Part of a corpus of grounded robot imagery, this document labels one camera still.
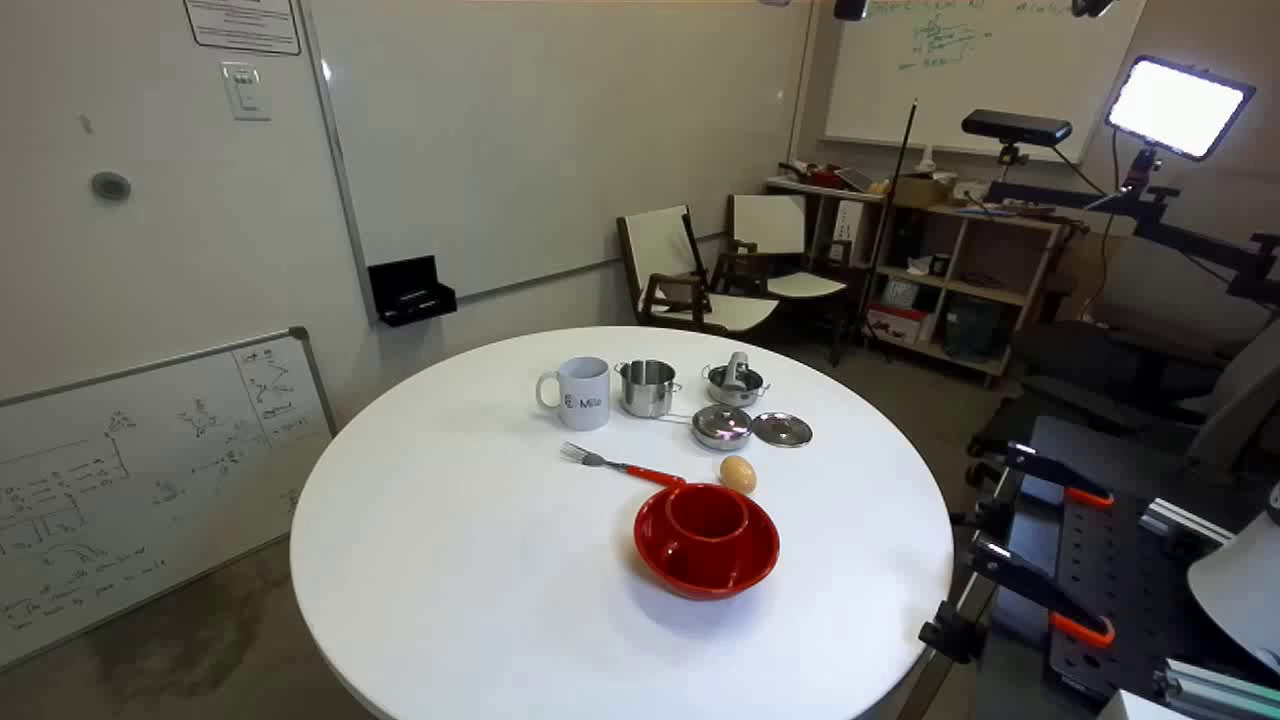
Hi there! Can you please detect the grey office chair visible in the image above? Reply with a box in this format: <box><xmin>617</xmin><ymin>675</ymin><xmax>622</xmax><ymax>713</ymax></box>
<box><xmin>992</xmin><ymin>318</ymin><xmax>1280</xmax><ymax>473</ymax></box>

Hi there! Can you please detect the white conical machine base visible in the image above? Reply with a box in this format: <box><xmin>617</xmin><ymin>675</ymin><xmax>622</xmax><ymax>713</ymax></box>
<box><xmin>1182</xmin><ymin>513</ymin><xmax>1280</xmax><ymax>675</ymax></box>

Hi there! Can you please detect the red plastic cup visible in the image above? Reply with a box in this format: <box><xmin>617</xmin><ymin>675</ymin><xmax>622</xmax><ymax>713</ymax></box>
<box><xmin>658</xmin><ymin>482</ymin><xmax>753</xmax><ymax>547</ymax></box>

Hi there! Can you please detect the round grey wall cap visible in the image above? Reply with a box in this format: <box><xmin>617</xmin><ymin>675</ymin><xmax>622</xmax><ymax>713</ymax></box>
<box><xmin>89</xmin><ymin>169</ymin><xmax>136</xmax><ymax>209</ymax></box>

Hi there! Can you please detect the black bar camera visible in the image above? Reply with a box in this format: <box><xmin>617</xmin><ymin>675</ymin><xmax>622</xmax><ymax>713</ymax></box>
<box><xmin>954</xmin><ymin>108</ymin><xmax>1076</xmax><ymax>153</ymax></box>

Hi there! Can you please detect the small steel saucepan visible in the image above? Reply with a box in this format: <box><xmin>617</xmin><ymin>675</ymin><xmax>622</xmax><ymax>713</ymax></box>
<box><xmin>701</xmin><ymin>348</ymin><xmax>770</xmax><ymax>412</ymax></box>

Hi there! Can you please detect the white paper wall notice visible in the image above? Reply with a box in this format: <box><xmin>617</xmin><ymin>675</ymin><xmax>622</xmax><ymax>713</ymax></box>
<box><xmin>178</xmin><ymin>0</ymin><xmax>303</xmax><ymax>61</ymax></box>

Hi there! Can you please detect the thin dark stand pole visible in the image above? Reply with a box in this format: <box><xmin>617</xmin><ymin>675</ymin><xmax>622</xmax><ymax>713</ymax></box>
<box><xmin>865</xmin><ymin>102</ymin><xmax>923</xmax><ymax>337</ymax></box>

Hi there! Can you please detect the wooden storage shelf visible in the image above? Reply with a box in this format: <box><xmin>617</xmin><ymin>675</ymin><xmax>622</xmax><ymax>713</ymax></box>
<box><xmin>865</xmin><ymin>196</ymin><xmax>1076</xmax><ymax>382</ymax></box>

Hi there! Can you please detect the fork with red handle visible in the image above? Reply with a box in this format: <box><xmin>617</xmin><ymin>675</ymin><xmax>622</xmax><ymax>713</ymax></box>
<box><xmin>559</xmin><ymin>439</ymin><xmax>692</xmax><ymax>491</ymax></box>

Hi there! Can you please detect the aluminium extrusion bar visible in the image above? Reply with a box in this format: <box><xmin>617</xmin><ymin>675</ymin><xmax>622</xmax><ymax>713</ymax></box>
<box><xmin>1153</xmin><ymin>652</ymin><xmax>1280</xmax><ymax>720</ymax></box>

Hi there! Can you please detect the black perforated work table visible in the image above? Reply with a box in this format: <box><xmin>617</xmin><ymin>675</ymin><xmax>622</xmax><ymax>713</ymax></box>
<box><xmin>967</xmin><ymin>412</ymin><xmax>1280</xmax><ymax>713</ymax></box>

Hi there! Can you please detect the small steel pot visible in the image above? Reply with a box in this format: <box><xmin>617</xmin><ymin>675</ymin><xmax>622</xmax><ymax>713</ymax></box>
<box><xmin>617</xmin><ymin>357</ymin><xmax>681</xmax><ymax>426</ymax></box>

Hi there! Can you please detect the white wall thermostat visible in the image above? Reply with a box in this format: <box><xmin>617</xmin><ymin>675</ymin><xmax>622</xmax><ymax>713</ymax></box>
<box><xmin>221</xmin><ymin>61</ymin><xmax>277</xmax><ymax>126</ymax></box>

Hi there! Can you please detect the steel pot lid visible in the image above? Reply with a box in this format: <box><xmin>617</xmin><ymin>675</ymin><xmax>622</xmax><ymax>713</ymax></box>
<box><xmin>746</xmin><ymin>410</ymin><xmax>815</xmax><ymax>451</ymax></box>

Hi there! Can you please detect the red plastic bowl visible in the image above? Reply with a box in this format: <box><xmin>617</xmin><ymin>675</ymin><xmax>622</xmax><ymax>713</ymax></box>
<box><xmin>628</xmin><ymin>482</ymin><xmax>787</xmax><ymax>603</ymax></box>

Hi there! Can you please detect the black box on floor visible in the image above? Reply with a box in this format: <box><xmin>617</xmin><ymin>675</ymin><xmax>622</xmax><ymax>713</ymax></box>
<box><xmin>362</xmin><ymin>252</ymin><xmax>460</xmax><ymax>331</ymax></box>

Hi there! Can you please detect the bright led light panel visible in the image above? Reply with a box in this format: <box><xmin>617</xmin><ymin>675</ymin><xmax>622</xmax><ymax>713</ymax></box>
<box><xmin>1105</xmin><ymin>54</ymin><xmax>1260</xmax><ymax>165</ymax></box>

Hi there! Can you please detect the small whiteboard with drawings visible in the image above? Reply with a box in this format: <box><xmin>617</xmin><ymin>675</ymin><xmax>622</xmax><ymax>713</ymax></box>
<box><xmin>0</xmin><ymin>323</ymin><xmax>337</xmax><ymax>673</ymax></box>

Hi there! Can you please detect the large wall whiteboard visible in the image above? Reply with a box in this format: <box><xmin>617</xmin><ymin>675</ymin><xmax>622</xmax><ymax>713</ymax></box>
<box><xmin>290</xmin><ymin>0</ymin><xmax>820</xmax><ymax>309</ymax></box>

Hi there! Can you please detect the white mug with print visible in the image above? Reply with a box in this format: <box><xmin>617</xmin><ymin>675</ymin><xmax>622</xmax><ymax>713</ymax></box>
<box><xmin>532</xmin><ymin>352</ymin><xmax>617</xmax><ymax>431</ymax></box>

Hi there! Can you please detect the round shallow steel dish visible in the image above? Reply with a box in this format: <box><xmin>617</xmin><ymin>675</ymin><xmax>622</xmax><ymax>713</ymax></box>
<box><xmin>686</xmin><ymin>405</ymin><xmax>756</xmax><ymax>458</ymax></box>

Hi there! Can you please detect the black clamp orange handle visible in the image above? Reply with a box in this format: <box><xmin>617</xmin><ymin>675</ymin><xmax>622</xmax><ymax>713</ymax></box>
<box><xmin>967</xmin><ymin>536</ymin><xmax>1120</xmax><ymax>657</ymax></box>
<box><xmin>1001</xmin><ymin>439</ymin><xmax>1120</xmax><ymax>515</ymax></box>

